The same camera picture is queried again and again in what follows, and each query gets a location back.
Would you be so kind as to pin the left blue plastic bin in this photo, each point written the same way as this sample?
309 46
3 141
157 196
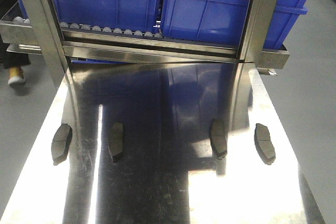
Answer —
124 14

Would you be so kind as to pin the grey brake pad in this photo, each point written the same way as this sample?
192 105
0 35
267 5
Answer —
115 145
218 138
263 144
61 143

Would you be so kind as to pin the right blue plastic bin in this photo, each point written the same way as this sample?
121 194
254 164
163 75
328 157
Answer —
222 21

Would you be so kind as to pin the stainless steel roller rack frame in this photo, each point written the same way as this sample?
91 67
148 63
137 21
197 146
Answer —
44 35

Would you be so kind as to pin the person's yellow shoe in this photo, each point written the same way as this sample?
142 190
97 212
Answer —
16 76

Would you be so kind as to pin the blue plastic bin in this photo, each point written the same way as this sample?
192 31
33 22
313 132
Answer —
222 21
124 14

